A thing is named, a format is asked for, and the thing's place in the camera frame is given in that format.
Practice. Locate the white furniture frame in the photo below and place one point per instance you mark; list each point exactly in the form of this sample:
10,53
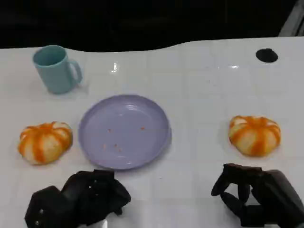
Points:
293,21

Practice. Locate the pale green mug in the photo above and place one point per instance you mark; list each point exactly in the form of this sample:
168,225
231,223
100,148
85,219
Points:
54,71

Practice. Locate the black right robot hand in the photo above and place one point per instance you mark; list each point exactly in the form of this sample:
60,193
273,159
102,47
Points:
273,190

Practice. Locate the lilac plate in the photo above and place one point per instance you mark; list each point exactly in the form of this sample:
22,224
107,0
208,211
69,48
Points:
123,133

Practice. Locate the orange and white bread roll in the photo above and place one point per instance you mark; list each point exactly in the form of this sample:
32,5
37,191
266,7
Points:
45,142
254,135

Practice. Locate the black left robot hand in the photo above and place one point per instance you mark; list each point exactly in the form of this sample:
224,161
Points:
78,197

